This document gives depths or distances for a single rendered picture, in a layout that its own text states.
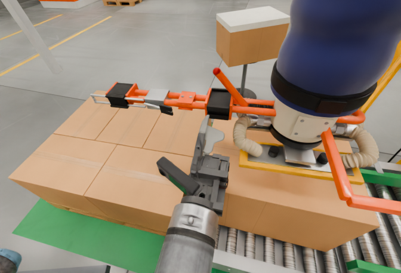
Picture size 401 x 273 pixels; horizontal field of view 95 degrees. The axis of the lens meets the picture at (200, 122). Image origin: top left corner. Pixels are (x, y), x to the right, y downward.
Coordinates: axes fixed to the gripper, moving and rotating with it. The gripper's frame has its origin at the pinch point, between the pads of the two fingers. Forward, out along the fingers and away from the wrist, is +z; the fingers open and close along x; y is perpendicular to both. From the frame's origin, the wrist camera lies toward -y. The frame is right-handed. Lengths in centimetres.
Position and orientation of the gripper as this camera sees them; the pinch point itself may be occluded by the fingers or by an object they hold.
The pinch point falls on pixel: (206, 133)
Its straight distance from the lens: 51.0
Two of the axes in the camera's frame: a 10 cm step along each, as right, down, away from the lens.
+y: 9.8, 1.3, -1.8
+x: -0.4, -7.0, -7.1
